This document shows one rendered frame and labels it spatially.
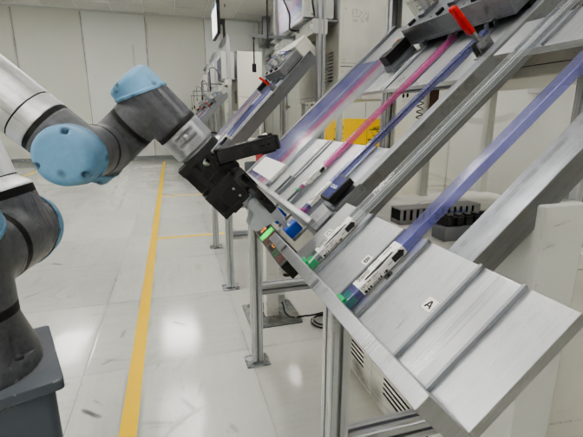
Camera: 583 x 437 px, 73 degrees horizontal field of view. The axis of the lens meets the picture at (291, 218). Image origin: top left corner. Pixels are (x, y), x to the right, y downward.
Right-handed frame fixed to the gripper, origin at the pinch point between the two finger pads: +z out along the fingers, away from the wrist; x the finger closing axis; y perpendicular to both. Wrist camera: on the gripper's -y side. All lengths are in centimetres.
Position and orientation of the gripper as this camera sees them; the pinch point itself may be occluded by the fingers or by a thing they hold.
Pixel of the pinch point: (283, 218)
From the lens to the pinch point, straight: 74.9
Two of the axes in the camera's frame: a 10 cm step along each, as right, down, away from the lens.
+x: 2.8, 2.4, -9.3
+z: 6.5, 6.7, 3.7
